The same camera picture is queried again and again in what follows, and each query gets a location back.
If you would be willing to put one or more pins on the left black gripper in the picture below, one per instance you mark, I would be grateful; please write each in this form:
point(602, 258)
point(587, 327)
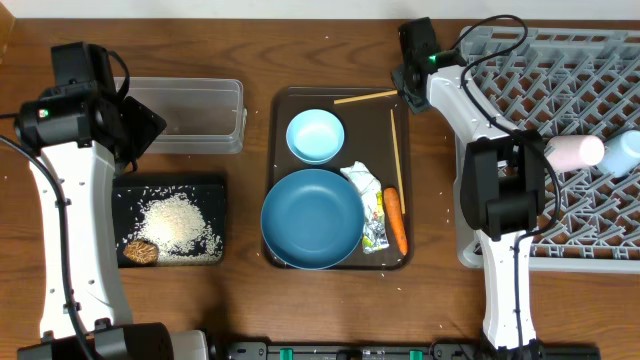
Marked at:
point(148, 125)

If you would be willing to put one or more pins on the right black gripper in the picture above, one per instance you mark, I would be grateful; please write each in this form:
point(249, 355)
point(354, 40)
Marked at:
point(402, 77)

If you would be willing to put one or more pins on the pile of white rice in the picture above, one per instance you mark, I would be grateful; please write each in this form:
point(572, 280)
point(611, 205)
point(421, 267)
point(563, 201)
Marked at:
point(172, 225)

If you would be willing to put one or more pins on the light blue bowl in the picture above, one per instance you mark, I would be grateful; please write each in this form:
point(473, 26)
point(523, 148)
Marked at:
point(315, 136)

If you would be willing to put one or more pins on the brown food scrap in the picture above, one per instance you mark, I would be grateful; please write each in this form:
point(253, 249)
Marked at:
point(142, 252)

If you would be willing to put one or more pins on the pink cup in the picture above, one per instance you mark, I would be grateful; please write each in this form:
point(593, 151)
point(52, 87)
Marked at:
point(574, 152)

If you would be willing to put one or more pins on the light blue cup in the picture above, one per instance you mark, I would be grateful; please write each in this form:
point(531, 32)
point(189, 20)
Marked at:
point(621, 154)

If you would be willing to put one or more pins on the wooden chopstick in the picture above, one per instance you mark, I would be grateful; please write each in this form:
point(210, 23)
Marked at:
point(400, 187)
point(365, 97)

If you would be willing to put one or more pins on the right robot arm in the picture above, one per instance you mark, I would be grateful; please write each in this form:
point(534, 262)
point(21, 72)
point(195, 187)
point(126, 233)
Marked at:
point(501, 188)

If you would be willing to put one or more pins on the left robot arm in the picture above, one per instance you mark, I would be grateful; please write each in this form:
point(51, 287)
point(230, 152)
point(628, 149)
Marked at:
point(78, 136)

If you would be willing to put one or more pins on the black waste tray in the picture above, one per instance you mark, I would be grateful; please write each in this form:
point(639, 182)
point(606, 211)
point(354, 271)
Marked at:
point(210, 200)

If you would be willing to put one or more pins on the grey dishwasher rack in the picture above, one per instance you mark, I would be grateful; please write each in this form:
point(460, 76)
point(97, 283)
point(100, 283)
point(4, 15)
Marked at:
point(577, 82)

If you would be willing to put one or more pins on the clear plastic bin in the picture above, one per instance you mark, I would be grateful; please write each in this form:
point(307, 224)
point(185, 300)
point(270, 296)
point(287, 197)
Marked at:
point(203, 115)

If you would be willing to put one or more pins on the dark brown serving tray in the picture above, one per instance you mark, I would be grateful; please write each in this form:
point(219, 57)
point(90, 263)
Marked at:
point(368, 139)

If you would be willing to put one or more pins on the orange carrot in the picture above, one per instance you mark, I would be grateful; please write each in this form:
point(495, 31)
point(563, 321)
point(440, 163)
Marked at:
point(393, 210)

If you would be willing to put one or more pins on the crumpled foil wrapper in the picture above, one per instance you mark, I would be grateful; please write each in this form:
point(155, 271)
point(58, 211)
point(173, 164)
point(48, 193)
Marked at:
point(374, 236)

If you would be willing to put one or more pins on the dark blue plate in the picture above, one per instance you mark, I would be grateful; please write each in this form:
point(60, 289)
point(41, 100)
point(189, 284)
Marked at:
point(312, 219)

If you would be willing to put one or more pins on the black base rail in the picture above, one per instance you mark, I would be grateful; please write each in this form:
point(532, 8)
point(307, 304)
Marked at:
point(437, 351)

